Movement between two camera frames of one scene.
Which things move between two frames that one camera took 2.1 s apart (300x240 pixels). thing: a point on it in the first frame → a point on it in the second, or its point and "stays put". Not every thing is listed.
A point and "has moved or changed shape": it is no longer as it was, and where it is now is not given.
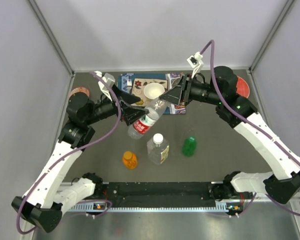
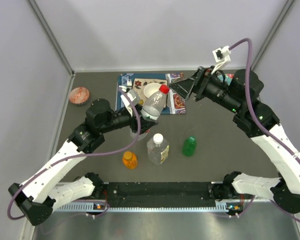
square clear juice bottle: [158, 149] stays put
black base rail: [161, 197] stays put
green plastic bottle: [189, 146] stays put
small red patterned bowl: [79, 89] stays put
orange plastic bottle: [130, 160] stays put
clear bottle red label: [142, 125] has moved or changed shape
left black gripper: [130, 113] → [146, 124]
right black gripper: [173, 95] → [203, 77]
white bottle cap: [158, 138] stays put
